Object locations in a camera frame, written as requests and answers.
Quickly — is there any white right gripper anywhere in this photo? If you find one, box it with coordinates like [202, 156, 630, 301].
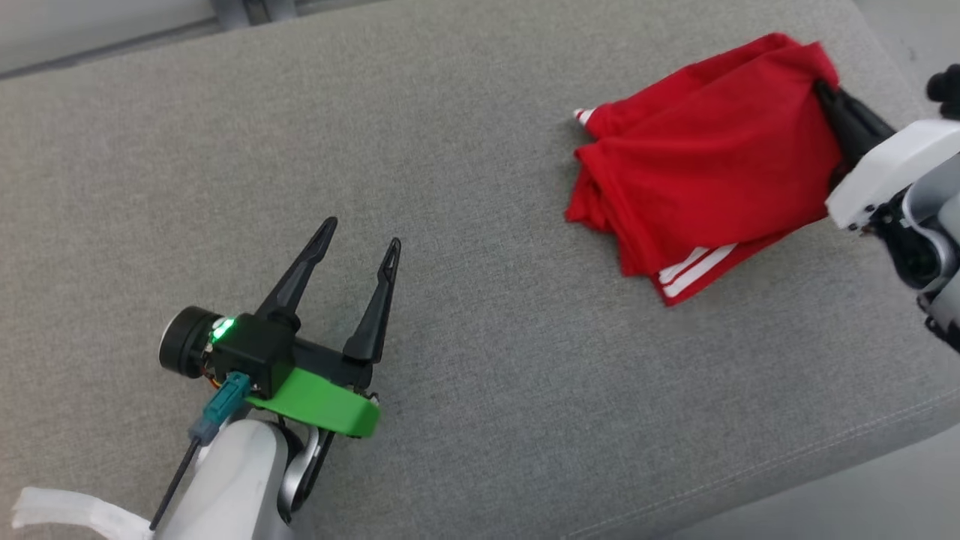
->
[813, 78, 960, 230]

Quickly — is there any black left camera cable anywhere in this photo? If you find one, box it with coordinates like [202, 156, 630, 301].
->
[148, 438, 203, 531]

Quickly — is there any grey fabric sofa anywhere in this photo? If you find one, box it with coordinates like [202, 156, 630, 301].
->
[0, 0, 960, 540]

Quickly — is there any grey metal partition post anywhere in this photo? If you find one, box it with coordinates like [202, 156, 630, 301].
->
[210, 0, 301, 28]

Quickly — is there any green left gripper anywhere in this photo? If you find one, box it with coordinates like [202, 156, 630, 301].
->
[246, 217, 403, 440]

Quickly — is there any red jersey with striped trim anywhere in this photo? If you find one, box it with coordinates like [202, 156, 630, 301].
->
[564, 32, 846, 308]

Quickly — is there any teal left camera connector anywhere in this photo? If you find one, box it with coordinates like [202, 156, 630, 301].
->
[188, 370, 251, 445]

